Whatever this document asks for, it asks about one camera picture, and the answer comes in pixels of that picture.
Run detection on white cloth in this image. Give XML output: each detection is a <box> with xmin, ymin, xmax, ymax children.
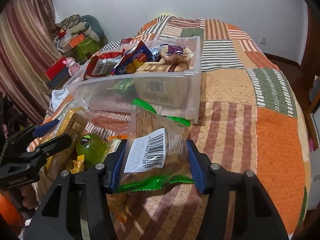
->
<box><xmin>51</xmin><ymin>87</ymin><xmax>71</xmax><ymax>106</ymax></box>

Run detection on red gift box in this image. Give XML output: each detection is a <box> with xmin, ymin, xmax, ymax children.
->
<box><xmin>45</xmin><ymin>56</ymin><xmax>68</xmax><ymax>81</ymax></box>

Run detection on clear green-edged snack packet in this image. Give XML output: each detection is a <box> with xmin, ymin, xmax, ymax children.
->
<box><xmin>114</xmin><ymin>97</ymin><xmax>194</xmax><ymax>194</ymax></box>

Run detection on grey plush toy pile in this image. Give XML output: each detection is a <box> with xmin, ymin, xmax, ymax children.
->
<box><xmin>55</xmin><ymin>15</ymin><xmax>106</xmax><ymax>43</ymax></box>

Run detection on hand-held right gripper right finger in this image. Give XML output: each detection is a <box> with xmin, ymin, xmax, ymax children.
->
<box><xmin>186</xmin><ymin>139</ymin><xmax>289</xmax><ymax>240</ymax></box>

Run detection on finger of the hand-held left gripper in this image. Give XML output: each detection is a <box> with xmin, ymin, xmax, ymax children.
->
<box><xmin>26</xmin><ymin>133</ymin><xmax>73</xmax><ymax>160</ymax></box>
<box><xmin>6</xmin><ymin>119</ymin><xmax>60</xmax><ymax>153</ymax></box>

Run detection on small green candy packet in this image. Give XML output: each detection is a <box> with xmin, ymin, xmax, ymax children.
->
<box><xmin>107</xmin><ymin>79</ymin><xmax>135</xmax><ymax>95</ymax></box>

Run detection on clear plastic storage bin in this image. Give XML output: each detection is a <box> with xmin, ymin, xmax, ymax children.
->
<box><xmin>64</xmin><ymin>36</ymin><xmax>202</xmax><ymax>125</ymax></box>

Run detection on tan cracker packet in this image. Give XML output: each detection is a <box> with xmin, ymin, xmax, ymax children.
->
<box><xmin>134</xmin><ymin>61</ymin><xmax>191</xmax><ymax>108</ymax></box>

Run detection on orange cardboard box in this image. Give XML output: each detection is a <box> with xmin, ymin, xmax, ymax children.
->
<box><xmin>61</xmin><ymin>34</ymin><xmax>86</xmax><ymax>52</ymax></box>

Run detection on green cardboard box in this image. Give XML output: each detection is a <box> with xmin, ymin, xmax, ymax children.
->
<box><xmin>72</xmin><ymin>36</ymin><xmax>108</xmax><ymax>61</ymax></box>

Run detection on orange patchwork quilt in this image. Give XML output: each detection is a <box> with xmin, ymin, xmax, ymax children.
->
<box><xmin>27</xmin><ymin>15</ymin><xmax>312</xmax><ymax>240</ymax></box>

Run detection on purple pastry packet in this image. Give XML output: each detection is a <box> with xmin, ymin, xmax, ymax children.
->
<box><xmin>154</xmin><ymin>44</ymin><xmax>194</xmax><ymax>72</ymax></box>

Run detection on wooden wardrobe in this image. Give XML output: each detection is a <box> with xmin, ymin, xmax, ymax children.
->
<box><xmin>300</xmin><ymin>5</ymin><xmax>320</xmax><ymax>85</ymax></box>

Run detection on striped brown curtain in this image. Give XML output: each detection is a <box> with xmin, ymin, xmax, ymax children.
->
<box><xmin>0</xmin><ymin>0</ymin><xmax>63</xmax><ymax>125</ymax></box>

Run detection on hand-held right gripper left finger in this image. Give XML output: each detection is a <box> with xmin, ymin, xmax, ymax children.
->
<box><xmin>24</xmin><ymin>139</ymin><xmax>128</xmax><ymax>240</ymax></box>

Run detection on blue chip bag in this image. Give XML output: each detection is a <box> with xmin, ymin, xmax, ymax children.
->
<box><xmin>111</xmin><ymin>41</ymin><xmax>154</xmax><ymax>75</ymax></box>

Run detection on clear bread packet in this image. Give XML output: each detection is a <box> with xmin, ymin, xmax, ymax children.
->
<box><xmin>105</xmin><ymin>134</ymin><xmax>128</xmax><ymax>156</ymax></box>

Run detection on yellow crinkled snack wrapper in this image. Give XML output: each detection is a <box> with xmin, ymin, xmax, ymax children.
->
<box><xmin>65</xmin><ymin>155</ymin><xmax>87</xmax><ymax>174</ymax></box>

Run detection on red snack bag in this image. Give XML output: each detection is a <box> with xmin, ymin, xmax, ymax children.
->
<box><xmin>84</xmin><ymin>49</ymin><xmax>125</xmax><ymax>80</ymax></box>

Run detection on pink plush toy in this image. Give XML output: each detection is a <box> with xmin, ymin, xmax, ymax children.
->
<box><xmin>65</xmin><ymin>57</ymin><xmax>81</xmax><ymax>77</ymax></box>

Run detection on person's left hand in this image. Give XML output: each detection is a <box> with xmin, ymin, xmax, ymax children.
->
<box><xmin>21</xmin><ymin>187</ymin><xmax>39</xmax><ymax>208</ymax></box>

